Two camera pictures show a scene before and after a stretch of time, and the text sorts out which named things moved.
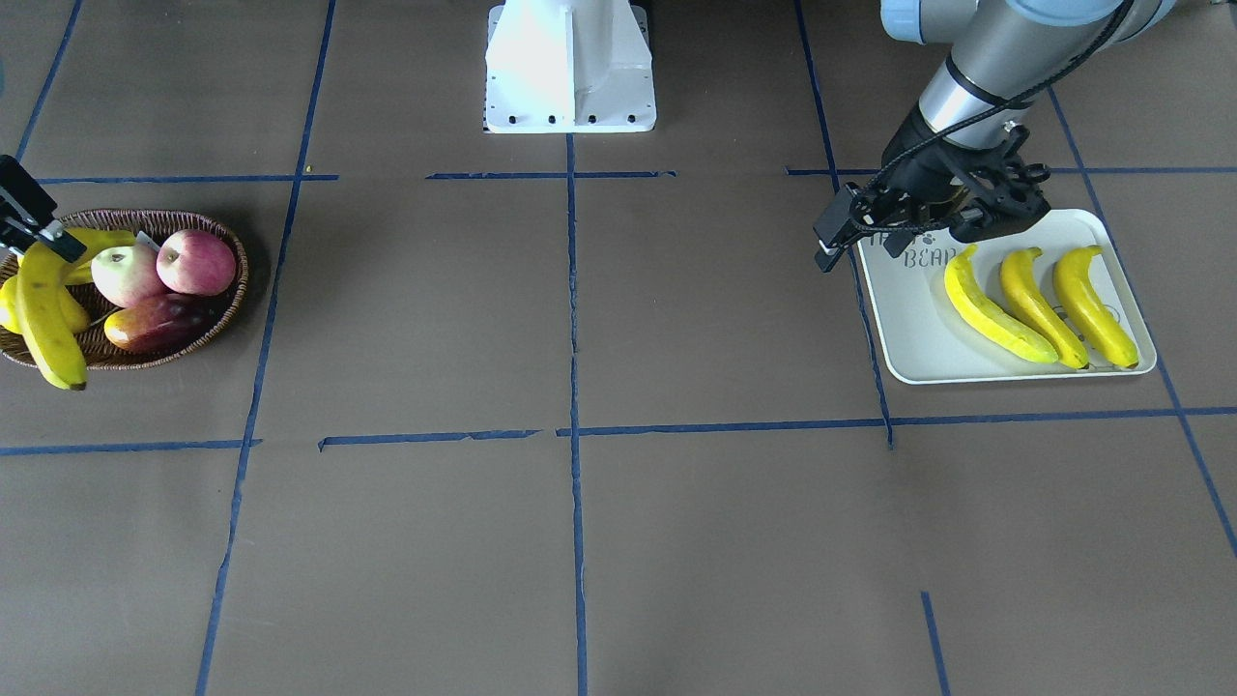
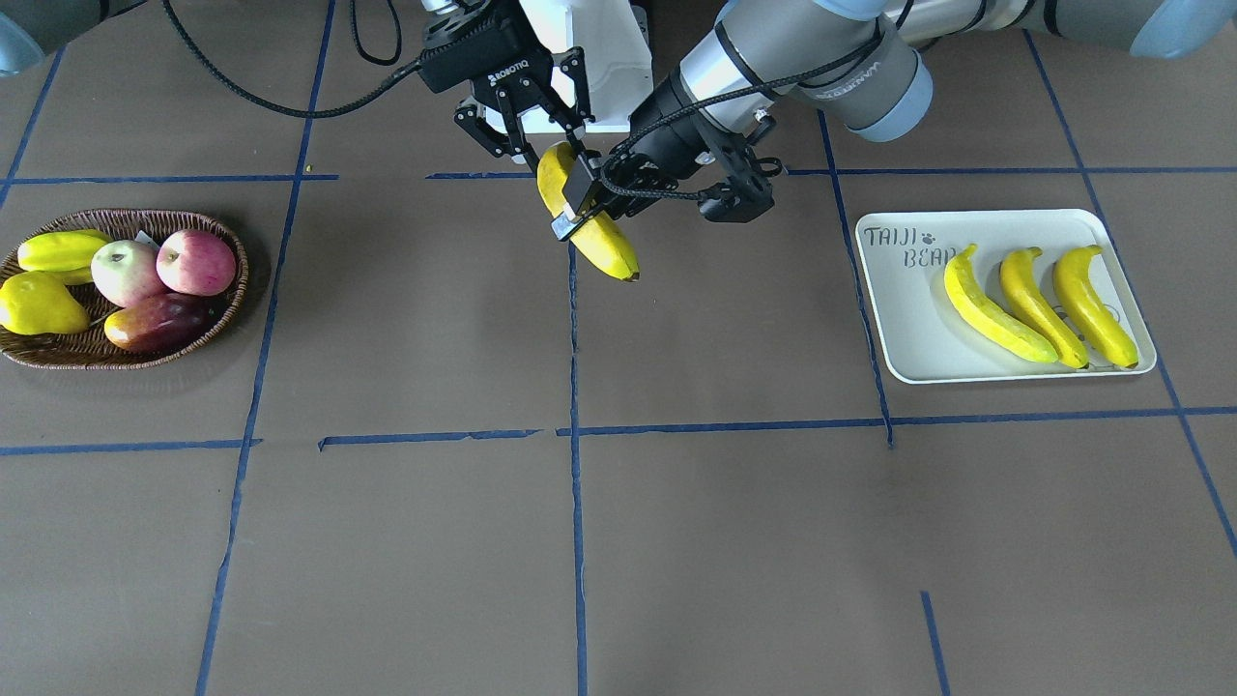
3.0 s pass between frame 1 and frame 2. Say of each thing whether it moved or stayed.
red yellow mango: stayed
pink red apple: stayed
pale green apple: stayed
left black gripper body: moved
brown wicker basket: stayed
